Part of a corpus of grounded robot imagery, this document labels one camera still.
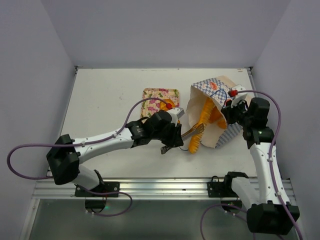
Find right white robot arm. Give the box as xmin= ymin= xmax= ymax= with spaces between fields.
xmin=221 ymin=97 xmax=300 ymax=235

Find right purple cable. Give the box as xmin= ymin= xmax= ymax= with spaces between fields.
xmin=200 ymin=89 xmax=306 ymax=240

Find left black base bracket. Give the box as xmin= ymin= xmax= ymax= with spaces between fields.
xmin=74 ymin=181 xmax=120 ymax=198

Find long fake baguette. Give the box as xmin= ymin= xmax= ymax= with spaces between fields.
xmin=188 ymin=97 xmax=215 ymax=154

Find metal serving tongs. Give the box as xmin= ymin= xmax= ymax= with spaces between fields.
xmin=160 ymin=122 xmax=206 ymax=155

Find right black base bracket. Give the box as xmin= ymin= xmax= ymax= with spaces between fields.
xmin=206 ymin=174 xmax=238 ymax=198

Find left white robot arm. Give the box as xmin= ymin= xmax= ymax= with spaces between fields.
xmin=46 ymin=107 xmax=184 ymax=197

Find aluminium mounting rail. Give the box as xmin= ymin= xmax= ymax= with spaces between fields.
xmin=32 ymin=177 xmax=296 ymax=201

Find blue checkered paper bag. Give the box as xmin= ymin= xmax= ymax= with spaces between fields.
xmin=186 ymin=75 xmax=242 ymax=149

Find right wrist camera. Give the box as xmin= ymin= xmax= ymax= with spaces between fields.
xmin=228 ymin=84 xmax=247 ymax=107

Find black base bracket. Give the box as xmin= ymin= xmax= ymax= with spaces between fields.
xmin=74 ymin=181 xmax=120 ymax=198
xmin=206 ymin=174 xmax=238 ymax=198

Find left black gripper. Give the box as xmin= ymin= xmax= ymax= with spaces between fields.
xmin=151 ymin=120 xmax=184 ymax=147

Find twisted fake bread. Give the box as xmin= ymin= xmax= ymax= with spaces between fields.
xmin=159 ymin=99 xmax=180 ymax=125

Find floral rectangular tray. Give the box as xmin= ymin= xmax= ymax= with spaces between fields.
xmin=140 ymin=88 xmax=180 ymax=118

